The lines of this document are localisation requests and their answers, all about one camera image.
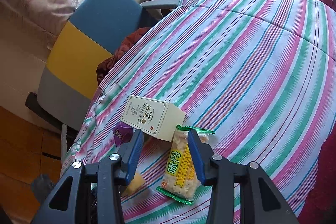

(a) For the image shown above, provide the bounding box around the yellow sponge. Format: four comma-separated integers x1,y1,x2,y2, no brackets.
121,172,145,197

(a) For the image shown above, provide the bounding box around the purple snack wrapper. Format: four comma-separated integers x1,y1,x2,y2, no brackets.
113,121,133,147

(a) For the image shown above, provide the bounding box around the green snack pack Weidan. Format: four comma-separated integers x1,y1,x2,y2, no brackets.
157,125,215,205

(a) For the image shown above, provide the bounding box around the cream tea box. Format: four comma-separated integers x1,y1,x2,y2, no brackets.
121,96,186,142

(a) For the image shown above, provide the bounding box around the maroon cloth on chair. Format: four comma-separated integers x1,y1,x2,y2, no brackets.
96,27,150,84

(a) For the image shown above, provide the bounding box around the blue yellow grey chair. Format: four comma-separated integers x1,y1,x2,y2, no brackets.
25,0,179,161

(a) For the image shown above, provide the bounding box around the striped bed sheet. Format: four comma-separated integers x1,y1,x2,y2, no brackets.
62,0,335,214

